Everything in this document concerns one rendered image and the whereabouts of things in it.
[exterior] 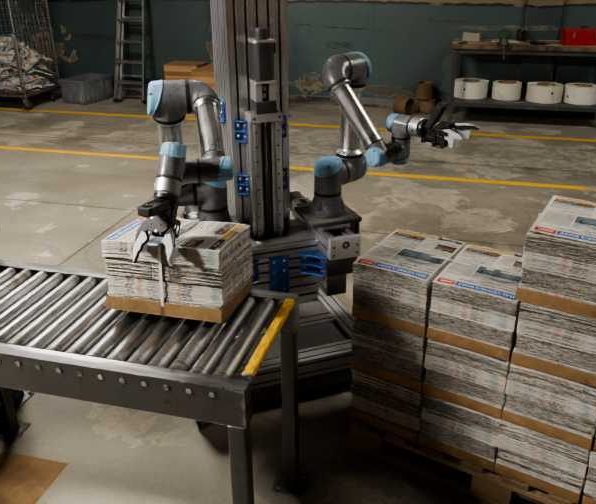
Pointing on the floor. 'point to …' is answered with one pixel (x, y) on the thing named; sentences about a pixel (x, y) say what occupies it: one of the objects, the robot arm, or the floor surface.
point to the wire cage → (7, 62)
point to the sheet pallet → (178, 70)
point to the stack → (487, 372)
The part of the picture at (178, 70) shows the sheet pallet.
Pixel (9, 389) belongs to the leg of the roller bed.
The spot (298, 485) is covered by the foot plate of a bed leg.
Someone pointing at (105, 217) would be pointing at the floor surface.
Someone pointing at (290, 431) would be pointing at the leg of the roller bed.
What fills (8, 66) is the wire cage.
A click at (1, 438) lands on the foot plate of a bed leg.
